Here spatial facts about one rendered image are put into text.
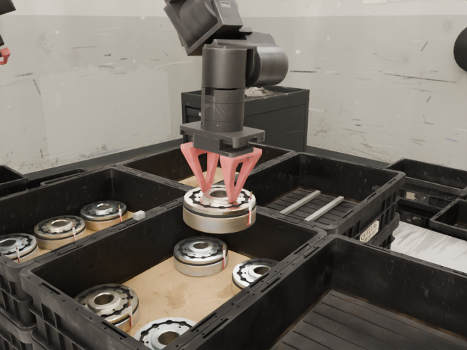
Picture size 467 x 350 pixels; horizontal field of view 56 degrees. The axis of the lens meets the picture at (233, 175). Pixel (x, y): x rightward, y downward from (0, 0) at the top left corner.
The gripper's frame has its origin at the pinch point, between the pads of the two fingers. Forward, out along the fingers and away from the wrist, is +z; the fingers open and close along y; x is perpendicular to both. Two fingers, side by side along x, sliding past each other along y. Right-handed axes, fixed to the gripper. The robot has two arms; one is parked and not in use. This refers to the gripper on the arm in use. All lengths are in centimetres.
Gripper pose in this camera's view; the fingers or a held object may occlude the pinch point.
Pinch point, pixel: (219, 191)
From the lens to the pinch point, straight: 62.5
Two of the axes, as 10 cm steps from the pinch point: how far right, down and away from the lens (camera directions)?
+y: -7.7, -2.3, 5.9
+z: -0.4, 9.5, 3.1
